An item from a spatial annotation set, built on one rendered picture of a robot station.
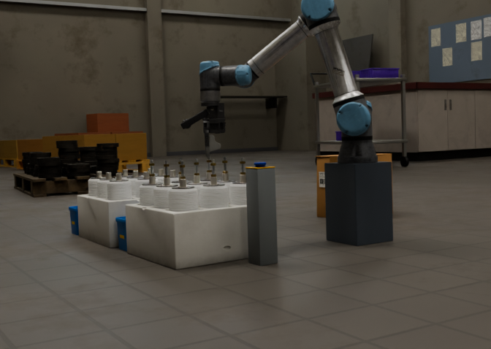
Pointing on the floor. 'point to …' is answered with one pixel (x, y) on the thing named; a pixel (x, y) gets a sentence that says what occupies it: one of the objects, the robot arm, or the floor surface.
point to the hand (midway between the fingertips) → (206, 155)
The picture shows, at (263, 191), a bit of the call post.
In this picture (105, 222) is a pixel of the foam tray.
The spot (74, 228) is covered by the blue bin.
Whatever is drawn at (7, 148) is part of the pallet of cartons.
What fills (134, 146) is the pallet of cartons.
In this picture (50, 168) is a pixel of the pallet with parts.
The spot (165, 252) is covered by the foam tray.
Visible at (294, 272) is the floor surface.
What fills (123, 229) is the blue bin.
